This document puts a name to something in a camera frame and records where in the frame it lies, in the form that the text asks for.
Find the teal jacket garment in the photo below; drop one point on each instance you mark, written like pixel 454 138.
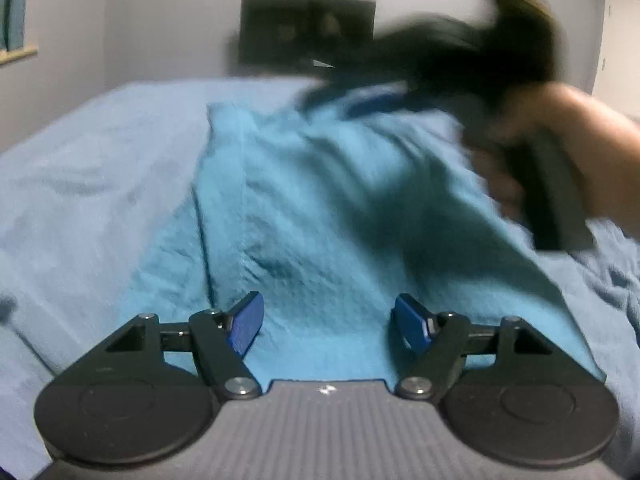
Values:
pixel 330 219

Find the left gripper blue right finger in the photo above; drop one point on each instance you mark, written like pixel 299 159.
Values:
pixel 414 322

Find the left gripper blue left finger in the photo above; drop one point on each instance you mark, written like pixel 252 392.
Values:
pixel 244 322

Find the person right hand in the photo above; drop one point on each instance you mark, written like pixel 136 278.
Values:
pixel 601 144

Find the blue bed blanket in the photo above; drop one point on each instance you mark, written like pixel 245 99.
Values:
pixel 81 199

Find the white door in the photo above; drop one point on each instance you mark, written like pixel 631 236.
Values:
pixel 617 80

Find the teal curtain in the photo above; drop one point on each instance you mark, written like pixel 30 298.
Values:
pixel 12 24

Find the black television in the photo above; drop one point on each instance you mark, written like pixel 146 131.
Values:
pixel 302 35

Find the wooden window sill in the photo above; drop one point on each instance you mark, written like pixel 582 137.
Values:
pixel 12 56

